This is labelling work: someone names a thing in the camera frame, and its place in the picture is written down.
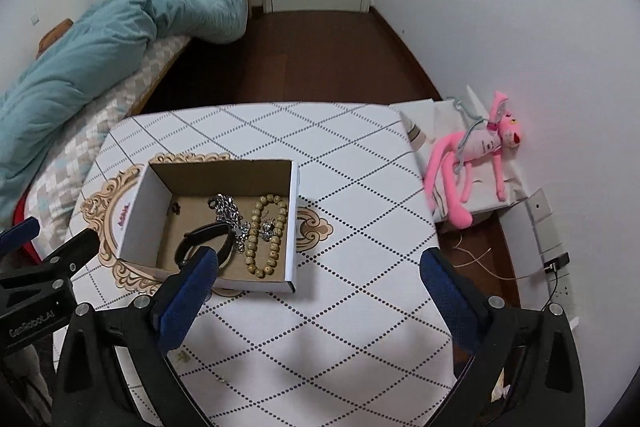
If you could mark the silver charm in box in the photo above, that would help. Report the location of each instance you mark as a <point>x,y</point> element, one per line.
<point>267,229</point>

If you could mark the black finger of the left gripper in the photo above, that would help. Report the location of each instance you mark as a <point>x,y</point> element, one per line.
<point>69,258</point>

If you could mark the patterned bed mattress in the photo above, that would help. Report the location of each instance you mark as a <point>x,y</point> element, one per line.
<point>52,196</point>

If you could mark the teal duvet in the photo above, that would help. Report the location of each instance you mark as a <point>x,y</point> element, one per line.
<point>105,46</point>

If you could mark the white diamond-pattern tablecloth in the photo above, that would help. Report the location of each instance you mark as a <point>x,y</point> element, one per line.
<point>359,342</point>

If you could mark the white power strip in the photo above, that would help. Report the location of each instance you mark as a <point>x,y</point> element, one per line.
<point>554,255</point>

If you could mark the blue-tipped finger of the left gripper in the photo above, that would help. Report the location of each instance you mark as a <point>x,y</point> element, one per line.
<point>19,235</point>

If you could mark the pink panther plush toy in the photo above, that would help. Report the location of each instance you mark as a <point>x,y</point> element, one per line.
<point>453,157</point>

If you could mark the black wristband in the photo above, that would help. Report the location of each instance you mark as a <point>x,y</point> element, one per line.
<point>201,237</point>

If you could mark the white cloth bag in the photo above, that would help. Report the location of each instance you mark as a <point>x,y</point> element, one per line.
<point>427,121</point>

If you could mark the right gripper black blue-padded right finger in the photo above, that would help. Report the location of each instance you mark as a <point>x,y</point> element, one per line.
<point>536,348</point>

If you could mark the white cardboard box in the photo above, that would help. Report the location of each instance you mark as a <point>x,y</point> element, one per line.
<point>244,209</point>

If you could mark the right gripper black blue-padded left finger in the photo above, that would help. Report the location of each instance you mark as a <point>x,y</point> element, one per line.
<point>91,388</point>

